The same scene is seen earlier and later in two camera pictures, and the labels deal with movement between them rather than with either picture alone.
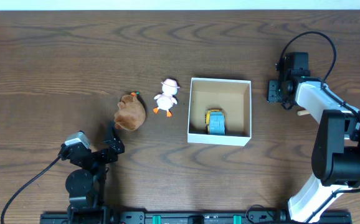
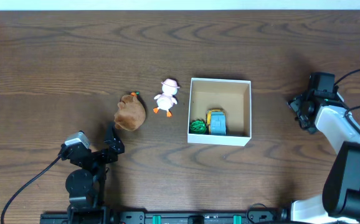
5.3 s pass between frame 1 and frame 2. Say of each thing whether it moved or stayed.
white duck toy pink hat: stayed
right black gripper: moved
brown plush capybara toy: stayed
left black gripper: stayed
